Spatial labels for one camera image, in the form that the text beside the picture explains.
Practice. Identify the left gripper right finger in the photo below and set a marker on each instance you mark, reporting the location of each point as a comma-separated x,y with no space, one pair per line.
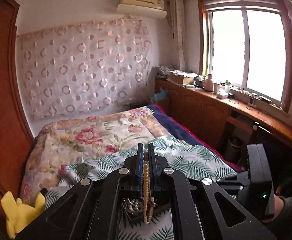
201,209

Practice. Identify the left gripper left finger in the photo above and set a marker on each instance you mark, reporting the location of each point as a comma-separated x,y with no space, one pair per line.
90,209

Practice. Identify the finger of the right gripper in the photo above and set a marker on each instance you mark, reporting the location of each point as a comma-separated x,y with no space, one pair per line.
238,181

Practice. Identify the silver patterned bangle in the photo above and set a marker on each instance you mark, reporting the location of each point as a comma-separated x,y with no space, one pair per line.
133,206

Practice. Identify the right hand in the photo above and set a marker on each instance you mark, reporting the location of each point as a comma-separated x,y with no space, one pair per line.
278,204

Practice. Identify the palm leaf print cloth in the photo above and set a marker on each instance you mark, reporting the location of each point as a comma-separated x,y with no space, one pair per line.
194,162

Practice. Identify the wooden side cabinet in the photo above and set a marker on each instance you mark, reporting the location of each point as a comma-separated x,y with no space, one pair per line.
206,116

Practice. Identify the yellow plush toy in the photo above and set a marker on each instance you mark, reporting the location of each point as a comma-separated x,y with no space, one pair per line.
18,214

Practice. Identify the navy blue blanket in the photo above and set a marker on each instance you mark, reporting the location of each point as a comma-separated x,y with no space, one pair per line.
183,133

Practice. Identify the floral bedspread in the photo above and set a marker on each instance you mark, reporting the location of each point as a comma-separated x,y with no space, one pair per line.
66,142

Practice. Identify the pink ceramic jar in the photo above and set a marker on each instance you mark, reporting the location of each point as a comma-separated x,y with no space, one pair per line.
208,83

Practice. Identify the wooden headboard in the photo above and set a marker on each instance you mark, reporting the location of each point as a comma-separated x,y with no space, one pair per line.
15,136

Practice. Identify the cardboard box on cabinet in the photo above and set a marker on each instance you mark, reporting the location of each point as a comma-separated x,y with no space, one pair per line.
181,78

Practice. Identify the pink circle pattern curtain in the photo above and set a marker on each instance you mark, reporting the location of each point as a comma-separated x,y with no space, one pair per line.
83,67

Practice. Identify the wall air conditioner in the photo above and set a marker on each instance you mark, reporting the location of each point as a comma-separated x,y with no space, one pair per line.
143,8

